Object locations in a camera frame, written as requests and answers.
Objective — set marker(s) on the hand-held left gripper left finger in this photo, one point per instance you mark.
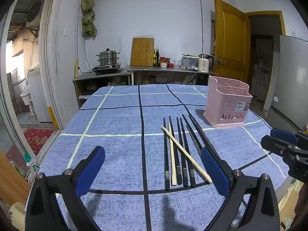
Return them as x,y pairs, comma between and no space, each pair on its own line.
92,168

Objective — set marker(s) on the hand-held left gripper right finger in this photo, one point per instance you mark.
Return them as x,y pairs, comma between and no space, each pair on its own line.
214,170

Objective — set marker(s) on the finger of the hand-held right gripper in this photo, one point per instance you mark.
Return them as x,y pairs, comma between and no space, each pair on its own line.
272,143
284,136

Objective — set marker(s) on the wooden chopstick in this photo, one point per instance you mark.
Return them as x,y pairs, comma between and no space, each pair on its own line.
197,166
172,168

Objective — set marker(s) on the pink plastic utensil holder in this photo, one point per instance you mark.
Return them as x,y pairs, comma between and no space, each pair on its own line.
216,101

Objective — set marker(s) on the yellow snack bag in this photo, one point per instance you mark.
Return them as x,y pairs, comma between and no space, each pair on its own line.
305,128

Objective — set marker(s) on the blue checked tablecloth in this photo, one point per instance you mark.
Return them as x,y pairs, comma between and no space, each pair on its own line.
115,137

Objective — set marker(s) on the silver refrigerator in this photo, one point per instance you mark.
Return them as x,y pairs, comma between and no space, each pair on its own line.
291,77

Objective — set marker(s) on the yellow corner guard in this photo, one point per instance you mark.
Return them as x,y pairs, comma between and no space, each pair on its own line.
52,118

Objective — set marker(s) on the red patterned rug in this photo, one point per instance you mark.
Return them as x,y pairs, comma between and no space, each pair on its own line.
36,137

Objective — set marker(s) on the white bottle green cap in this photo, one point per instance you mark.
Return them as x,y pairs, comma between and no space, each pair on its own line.
28,158

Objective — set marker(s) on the brown wooden board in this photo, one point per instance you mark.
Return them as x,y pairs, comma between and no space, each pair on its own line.
12,185

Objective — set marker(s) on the steel stove cabinet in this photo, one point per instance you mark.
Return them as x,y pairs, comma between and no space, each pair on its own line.
101,77

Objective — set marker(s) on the white plastic bag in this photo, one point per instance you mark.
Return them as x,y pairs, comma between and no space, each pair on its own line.
191,79

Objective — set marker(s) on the white wash basin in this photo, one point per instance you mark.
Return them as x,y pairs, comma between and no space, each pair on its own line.
25,97

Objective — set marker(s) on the yellowed power strip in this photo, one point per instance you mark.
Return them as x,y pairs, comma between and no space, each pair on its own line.
77,68

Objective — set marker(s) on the white electric kettle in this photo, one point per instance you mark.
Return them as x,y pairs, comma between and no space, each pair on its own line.
204,65

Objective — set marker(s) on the white plastic storage box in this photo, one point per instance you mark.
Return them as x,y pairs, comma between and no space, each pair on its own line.
189,62

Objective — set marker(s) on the steel steamer pot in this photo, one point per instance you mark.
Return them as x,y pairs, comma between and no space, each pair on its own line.
108,57

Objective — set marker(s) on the long steel counter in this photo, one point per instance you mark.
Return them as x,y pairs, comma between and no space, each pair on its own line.
168,68

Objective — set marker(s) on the clear glass cup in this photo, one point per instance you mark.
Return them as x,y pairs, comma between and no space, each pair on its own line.
177,64

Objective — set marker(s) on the white jar red lid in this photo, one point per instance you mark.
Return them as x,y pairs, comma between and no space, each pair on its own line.
163,63

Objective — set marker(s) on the dark oil bottle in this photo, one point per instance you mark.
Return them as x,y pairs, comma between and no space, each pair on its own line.
154,59
157,59

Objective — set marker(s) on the wooden cutting board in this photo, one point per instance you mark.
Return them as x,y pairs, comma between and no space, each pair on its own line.
142,53

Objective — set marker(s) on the green tied curtain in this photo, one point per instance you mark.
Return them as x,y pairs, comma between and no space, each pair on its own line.
87,16

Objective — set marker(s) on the outdoor fan unit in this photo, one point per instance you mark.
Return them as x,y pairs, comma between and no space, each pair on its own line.
33,12

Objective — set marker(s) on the white sliding door frame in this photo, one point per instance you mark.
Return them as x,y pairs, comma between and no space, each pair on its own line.
55,65

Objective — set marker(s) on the white wall switch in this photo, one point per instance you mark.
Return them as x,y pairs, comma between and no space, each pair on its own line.
65,31

